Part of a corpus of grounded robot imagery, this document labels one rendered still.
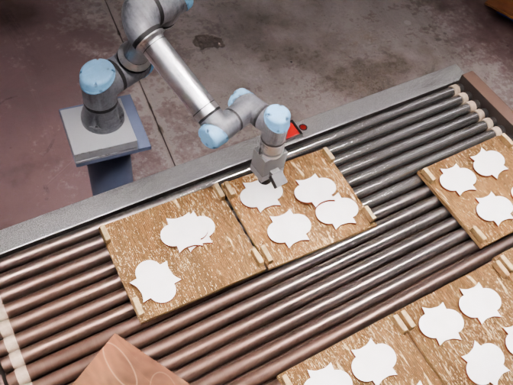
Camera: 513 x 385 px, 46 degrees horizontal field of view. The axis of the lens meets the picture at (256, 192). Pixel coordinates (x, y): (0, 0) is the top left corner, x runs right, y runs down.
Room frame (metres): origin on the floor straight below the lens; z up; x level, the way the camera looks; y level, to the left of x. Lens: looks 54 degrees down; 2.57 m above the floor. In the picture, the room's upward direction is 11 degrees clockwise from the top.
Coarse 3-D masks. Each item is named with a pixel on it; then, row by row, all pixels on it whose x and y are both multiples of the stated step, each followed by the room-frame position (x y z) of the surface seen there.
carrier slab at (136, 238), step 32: (128, 224) 0.96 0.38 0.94; (160, 224) 0.98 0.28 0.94; (224, 224) 1.03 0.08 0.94; (128, 256) 0.85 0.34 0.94; (160, 256) 0.87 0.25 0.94; (192, 256) 0.89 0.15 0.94; (224, 256) 0.91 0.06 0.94; (128, 288) 0.74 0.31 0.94; (192, 288) 0.78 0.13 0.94; (224, 288) 0.81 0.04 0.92
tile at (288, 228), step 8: (272, 216) 1.08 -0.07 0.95; (280, 216) 1.09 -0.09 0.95; (288, 216) 1.10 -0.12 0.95; (296, 216) 1.10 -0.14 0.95; (304, 216) 1.11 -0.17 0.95; (272, 224) 1.05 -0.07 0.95; (280, 224) 1.06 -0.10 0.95; (288, 224) 1.07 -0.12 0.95; (296, 224) 1.07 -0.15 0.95; (304, 224) 1.08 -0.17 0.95; (272, 232) 1.02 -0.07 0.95; (280, 232) 1.03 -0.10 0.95; (288, 232) 1.03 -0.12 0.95; (296, 232) 1.04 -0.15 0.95; (304, 232) 1.05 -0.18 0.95; (272, 240) 1.00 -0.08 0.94; (280, 240) 1.00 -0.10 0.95; (288, 240) 1.01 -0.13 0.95; (296, 240) 1.01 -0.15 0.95; (304, 240) 1.02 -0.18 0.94; (288, 248) 0.98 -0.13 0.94
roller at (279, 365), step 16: (512, 240) 1.20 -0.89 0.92; (480, 256) 1.11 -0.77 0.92; (448, 272) 1.02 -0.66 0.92; (464, 272) 1.04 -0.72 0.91; (416, 288) 0.94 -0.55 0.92; (432, 288) 0.96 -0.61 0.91; (384, 304) 0.86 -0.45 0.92; (400, 304) 0.88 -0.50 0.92; (352, 320) 0.79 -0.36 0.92; (368, 320) 0.80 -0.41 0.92; (320, 336) 0.72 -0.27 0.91; (336, 336) 0.73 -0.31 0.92; (288, 352) 0.66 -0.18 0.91; (304, 352) 0.66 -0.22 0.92; (272, 368) 0.60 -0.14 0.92; (288, 368) 0.61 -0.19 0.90; (240, 384) 0.53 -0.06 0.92; (256, 384) 0.55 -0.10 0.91
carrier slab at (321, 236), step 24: (288, 168) 1.30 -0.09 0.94; (312, 168) 1.32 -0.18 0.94; (336, 168) 1.34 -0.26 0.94; (240, 192) 1.16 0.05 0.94; (288, 192) 1.20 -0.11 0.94; (336, 192) 1.24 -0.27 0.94; (240, 216) 1.07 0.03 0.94; (264, 216) 1.08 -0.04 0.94; (312, 216) 1.12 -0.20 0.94; (360, 216) 1.16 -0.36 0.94; (264, 240) 1.00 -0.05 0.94; (312, 240) 1.03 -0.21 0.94; (336, 240) 1.05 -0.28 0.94
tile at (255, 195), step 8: (248, 184) 1.19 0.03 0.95; (256, 184) 1.20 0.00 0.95; (272, 184) 1.21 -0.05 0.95; (248, 192) 1.16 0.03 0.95; (256, 192) 1.16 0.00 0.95; (264, 192) 1.17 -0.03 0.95; (272, 192) 1.18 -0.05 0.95; (280, 192) 1.18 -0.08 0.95; (240, 200) 1.12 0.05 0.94; (248, 200) 1.13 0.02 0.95; (256, 200) 1.13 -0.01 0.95; (264, 200) 1.14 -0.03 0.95; (272, 200) 1.15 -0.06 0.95; (248, 208) 1.10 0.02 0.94; (256, 208) 1.11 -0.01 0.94; (264, 208) 1.11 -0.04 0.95
